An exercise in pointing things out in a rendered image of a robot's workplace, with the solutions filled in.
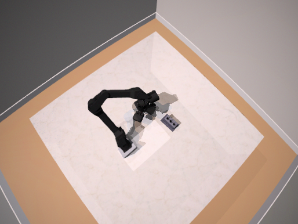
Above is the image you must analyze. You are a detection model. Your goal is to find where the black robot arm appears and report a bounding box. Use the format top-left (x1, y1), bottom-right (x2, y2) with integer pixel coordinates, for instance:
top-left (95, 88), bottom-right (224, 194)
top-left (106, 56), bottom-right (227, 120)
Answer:
top-left (88, 87), bottom-right (159, 152)

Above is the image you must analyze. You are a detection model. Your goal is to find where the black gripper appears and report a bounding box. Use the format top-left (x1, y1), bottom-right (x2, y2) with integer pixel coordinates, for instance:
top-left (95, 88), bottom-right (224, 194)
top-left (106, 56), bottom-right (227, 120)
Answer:
top-left (133, 107), bottom-right (146, 122)

